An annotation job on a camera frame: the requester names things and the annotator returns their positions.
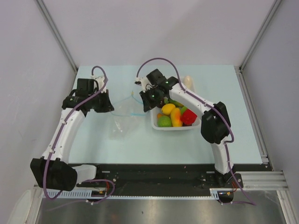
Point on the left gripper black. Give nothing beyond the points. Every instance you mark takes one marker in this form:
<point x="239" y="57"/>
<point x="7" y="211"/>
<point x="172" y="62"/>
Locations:
<point x="107" y="106"/>

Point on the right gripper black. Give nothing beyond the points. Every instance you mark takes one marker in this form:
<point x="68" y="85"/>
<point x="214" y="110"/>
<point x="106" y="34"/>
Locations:
<point x="148" y="104"/>

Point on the clear zip top bag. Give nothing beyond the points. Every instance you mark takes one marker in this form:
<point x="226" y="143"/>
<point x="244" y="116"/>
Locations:
<point x="126" y="116"/>

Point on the red bell pepper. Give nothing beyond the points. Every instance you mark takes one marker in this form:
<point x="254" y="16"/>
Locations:
<point x="188" y="117"/>

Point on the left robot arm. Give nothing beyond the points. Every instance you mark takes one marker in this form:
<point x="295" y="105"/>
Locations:
<point x="52" y="169"/>

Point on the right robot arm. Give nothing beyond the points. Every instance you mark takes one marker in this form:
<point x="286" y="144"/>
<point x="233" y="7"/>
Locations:
<point x="215" y="124"/>

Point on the white plastic basket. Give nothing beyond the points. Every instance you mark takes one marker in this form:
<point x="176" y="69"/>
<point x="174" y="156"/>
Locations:
<point x="178" y="92"/>

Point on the yellow lemon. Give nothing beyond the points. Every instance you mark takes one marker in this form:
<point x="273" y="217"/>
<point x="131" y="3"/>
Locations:
<point x="167" y="108"/>

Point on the green orange mango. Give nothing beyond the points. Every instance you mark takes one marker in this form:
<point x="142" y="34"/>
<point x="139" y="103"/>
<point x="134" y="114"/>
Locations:
<point x="176" y="103"/>

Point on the green lime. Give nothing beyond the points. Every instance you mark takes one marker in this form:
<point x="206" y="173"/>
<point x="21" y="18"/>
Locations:
<point x="164" y="121"/>

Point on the orange papaya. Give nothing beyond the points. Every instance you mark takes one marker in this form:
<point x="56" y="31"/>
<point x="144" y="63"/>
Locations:
<point x="176" y="118"/>

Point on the green leaf vegetable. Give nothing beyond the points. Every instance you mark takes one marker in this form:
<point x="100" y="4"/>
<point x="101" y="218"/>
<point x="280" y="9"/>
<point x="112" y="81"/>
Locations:
<point x="183" y="109"/>

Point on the white radish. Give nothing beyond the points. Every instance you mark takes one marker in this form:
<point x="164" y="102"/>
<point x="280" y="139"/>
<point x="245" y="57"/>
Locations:
<point x="188" y="82"/>

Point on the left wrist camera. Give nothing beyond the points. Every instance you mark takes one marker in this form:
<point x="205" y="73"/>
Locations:
<point x="100" y="83"/>

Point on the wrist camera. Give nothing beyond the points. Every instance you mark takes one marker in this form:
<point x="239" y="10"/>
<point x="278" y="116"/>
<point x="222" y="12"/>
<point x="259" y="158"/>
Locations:
<point x="143" y="82"/>
<point x="100" y="83"/>

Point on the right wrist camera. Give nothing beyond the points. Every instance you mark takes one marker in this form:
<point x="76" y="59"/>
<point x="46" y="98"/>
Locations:
<point x="143" y="82"/>

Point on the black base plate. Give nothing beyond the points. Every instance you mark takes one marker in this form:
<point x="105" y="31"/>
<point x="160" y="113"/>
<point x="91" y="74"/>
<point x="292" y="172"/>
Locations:
<point x="163" y="167"/>

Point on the left aluminium frame post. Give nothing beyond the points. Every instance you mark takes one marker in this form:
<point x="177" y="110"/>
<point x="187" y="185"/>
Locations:
<point x="56" y="33"/>

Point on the aluminium frame post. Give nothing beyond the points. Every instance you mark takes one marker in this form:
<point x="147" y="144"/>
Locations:
<point x="265" y="24"/>
<point x="56" y="33"/>

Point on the right aluminium frame post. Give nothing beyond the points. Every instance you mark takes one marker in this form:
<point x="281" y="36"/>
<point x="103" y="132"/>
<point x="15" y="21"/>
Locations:
<point x="265" y="24"/>

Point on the white cable duct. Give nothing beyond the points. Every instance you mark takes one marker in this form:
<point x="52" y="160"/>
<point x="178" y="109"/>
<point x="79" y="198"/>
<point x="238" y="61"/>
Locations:
<point x="96" y="194"/>

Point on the aluminium front rail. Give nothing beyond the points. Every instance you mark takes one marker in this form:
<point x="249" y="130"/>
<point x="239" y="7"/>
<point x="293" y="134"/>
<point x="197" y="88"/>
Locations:
<point x="264" y="179"/>

